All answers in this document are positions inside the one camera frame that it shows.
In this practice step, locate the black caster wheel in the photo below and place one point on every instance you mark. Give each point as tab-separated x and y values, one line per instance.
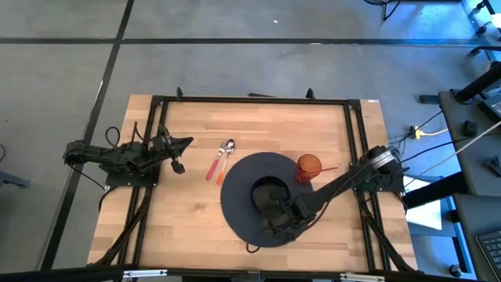
455	270

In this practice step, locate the small black device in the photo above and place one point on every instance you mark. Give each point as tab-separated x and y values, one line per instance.
470	128

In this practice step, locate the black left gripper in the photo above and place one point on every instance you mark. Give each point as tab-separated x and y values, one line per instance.
161	147

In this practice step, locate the office desk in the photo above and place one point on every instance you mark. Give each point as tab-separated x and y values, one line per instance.
469	168
469	219

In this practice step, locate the black flat device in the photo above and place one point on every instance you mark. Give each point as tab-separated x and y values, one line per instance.
491	107

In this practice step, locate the computer keyboard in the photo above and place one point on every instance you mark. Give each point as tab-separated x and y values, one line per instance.
491	250

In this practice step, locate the white sheet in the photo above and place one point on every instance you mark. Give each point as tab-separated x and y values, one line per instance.
424	213

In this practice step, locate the pink drinking straw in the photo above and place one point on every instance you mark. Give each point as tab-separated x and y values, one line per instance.
329	170

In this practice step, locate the silver metal bracket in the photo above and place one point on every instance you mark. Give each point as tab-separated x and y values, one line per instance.
362	277
145	273

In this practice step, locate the black aluminium table frame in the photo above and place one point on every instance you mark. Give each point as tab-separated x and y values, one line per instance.
254	100

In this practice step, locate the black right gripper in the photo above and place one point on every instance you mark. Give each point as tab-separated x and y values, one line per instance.
283	226

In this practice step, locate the black metal bar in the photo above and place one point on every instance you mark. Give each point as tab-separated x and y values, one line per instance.
479	83
434	190

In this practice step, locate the black bowl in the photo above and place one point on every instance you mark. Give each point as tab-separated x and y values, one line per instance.
264	186

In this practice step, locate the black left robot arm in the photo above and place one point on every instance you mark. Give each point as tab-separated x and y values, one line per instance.
102	154

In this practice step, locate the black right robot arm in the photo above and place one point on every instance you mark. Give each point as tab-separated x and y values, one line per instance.
340	182

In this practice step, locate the red faceted plastic tumbler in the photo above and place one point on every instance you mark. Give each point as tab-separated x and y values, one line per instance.
307	172

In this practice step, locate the dark round woven placemat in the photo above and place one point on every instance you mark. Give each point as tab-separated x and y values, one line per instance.
238	203

